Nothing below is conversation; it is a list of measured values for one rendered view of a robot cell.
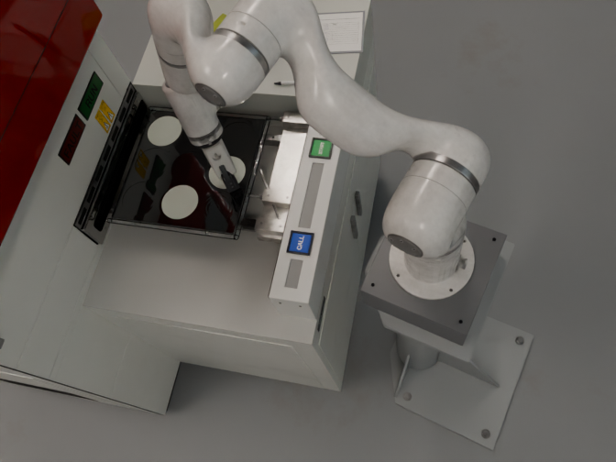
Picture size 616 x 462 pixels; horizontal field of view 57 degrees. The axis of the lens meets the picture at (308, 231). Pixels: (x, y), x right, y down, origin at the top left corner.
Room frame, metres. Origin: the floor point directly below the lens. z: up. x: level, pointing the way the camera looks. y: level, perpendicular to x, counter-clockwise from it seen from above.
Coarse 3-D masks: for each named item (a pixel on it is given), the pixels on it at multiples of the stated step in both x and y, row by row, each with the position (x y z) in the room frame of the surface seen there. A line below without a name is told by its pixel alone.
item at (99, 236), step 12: (132, 96) 1.17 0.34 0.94; (132, 108) 1.13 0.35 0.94; (144, 108) 1.18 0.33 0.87; (132, 120) 1.11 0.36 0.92; (144, 120) 1.14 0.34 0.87; (120, 132) 1.06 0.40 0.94; (120, 144) 1.03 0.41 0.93; (132, 144) 1.07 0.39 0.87; (132, 156) 1.04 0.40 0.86; (108, 168) 0.96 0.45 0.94; (120, 168) 1.00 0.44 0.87; (108, 180) 0.94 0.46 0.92; (120, 180) 0.96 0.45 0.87; (96, 192) 0.90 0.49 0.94; (96, 204) 0.87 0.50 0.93; (108, 204) 0.90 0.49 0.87; (108, 216) 0.86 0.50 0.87; (84, 228) 0.80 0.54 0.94; (96, 240) 0.80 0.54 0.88
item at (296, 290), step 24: (312, 168) 0.74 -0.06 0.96; (336, 168) 0.71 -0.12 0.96; (312, 192) 0.67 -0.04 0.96; (336, 192) 0.68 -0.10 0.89; (288, 216) 0.63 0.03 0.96; (312, 216) 0.61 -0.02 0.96; (336, 216) 0.65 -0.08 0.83; (288, 240) 0.57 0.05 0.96; (288, 264) 0.51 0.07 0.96; (312, 264) 0.49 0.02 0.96; (288, 288) 0.46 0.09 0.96; (312, 288) 0.44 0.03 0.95; (288, 312) 0.44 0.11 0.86; (312, 312) 0.41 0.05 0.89
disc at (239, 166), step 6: (234, 162) 0.87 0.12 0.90; (240, 162) 0.86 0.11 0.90; (240, 168) 0.85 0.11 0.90; (210, 174) 0.86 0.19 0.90; (234, 174) 0.83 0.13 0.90; (240, 174) 0.83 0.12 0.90; (210, 180) 0.84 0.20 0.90; (216, 180) 0.84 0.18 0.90; (222, 180) 0.83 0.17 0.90; (240, 180) 0.81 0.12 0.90; (216, 186) 0.82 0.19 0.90; (222, 186) 0.81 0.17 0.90
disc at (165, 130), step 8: (160, 120) 1.09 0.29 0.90; (168, 120) 1.08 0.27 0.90; (176, 120) 1.07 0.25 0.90; (152, 128) 1.07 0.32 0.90; (160, 128) 1.06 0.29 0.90; (168, 128) 1.05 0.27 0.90; (176, 128) 1.04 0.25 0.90; (152, 136) 1.05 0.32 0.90; (160, 136) 1.04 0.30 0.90; (168, 136) 1.03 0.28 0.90; (176, 136) 1.02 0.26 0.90; (160, 144) 1.01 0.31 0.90; (168, 144) 1.00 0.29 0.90
